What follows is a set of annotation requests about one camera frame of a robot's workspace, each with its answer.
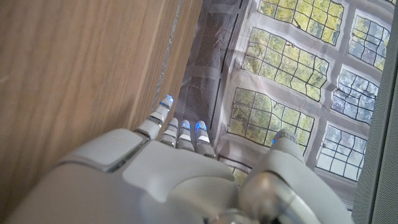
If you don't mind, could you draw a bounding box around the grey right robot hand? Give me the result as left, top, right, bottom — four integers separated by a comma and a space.
2, 95, 355, 224

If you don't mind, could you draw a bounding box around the printed window backdrop cloth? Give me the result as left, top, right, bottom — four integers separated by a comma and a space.
174, 0, 398, 212

